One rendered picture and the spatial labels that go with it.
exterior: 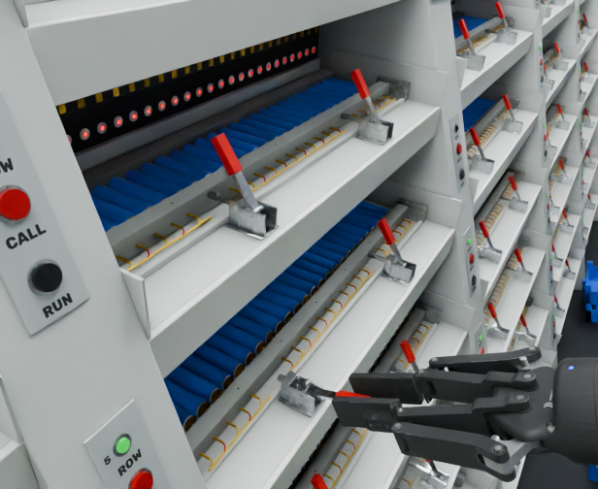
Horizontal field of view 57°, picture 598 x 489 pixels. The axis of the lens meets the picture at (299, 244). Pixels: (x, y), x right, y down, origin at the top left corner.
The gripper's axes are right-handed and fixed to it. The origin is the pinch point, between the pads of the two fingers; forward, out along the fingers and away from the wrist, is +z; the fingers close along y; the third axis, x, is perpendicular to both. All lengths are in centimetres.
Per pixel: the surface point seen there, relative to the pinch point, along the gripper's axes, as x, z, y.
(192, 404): 5.1, 15.1, -7.8
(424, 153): 11.4, 7.9, 44.6
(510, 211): -19, 14, 94
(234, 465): 0.2, 10.3, -10.0
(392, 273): 0.6, 9.3, 25.6
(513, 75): 9, 10, 115
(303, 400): 0.5, 7.9, -1.1
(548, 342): -72, 21, 115
